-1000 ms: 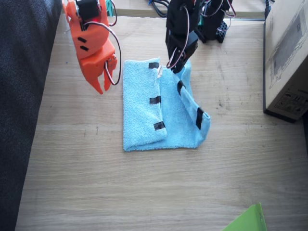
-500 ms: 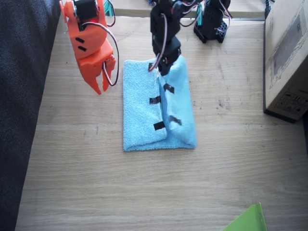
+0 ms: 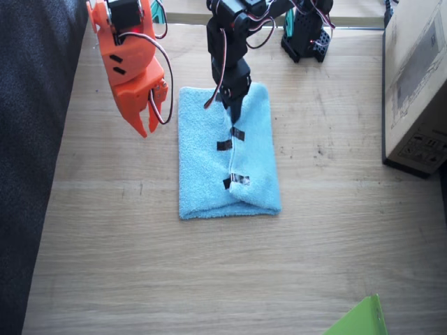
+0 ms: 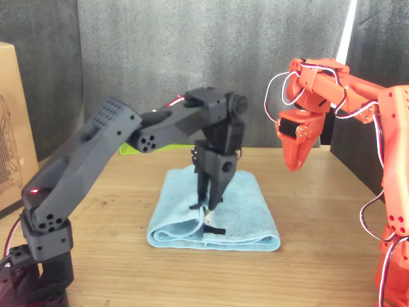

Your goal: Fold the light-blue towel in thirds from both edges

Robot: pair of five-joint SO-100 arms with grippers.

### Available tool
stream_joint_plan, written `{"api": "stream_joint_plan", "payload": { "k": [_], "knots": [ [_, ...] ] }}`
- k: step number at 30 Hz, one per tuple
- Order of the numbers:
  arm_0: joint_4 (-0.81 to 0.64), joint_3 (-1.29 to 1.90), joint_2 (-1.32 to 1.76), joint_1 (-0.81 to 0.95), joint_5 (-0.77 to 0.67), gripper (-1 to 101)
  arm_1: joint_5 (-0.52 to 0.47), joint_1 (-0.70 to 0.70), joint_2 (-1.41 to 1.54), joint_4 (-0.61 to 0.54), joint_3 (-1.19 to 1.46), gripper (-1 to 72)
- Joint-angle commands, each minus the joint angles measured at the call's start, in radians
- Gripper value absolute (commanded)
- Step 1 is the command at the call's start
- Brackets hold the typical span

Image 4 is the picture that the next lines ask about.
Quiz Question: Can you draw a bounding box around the light blue towel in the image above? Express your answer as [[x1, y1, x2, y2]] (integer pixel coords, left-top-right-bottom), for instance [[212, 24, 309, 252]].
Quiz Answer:
[[146, 166, 281, 253]]

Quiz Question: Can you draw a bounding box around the dark grey felt partition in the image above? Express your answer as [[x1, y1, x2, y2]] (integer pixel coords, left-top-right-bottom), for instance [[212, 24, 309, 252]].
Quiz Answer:
[[328, 0, 409, 199], [77, 0, 352, 150], [0, 0, 84, 161]]

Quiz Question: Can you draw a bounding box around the brown cardboard box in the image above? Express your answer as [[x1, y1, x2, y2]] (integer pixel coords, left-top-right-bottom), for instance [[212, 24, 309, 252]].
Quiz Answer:
[[0, 41, 40, 212]]

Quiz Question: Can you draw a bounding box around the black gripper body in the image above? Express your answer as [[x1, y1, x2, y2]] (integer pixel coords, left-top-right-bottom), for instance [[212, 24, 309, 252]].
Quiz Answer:
[[192, 140, 239, 184]]

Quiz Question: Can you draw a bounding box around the green plastic folder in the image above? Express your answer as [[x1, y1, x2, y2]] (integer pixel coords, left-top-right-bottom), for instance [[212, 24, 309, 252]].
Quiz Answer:
[[120, 143, 196, 156]]

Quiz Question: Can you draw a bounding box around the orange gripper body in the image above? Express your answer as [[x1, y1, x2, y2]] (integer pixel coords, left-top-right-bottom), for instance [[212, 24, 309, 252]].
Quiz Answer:
[[275, 108, 326, 144]]

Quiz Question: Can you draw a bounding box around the orange arm servo wire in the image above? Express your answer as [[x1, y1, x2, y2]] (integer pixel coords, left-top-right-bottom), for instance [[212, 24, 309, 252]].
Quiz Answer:
[[264, 62, 409, 307]]

